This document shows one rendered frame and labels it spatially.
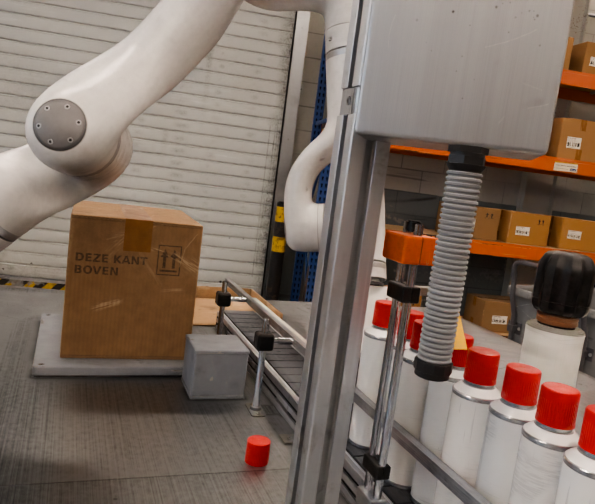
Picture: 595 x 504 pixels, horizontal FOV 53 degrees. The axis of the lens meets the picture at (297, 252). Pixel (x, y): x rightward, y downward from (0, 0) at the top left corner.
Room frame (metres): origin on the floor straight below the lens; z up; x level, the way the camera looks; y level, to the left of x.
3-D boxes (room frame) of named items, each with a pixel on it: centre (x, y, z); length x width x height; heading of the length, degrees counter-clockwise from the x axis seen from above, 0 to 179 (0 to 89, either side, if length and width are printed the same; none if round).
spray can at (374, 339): (0.81, -0.13, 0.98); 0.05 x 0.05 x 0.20
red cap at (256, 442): (0.81, 0.02, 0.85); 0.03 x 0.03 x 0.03
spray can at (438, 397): (0.67, -0.20, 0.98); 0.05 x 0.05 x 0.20
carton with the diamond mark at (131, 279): (1.25, 0.35, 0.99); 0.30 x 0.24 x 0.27; 20
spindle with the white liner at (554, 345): (0.90, -0.40, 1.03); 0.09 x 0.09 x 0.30
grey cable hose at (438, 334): (0.53, -0.14, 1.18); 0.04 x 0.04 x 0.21
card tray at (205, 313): (1.65, 0.19, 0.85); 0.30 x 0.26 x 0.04; 21
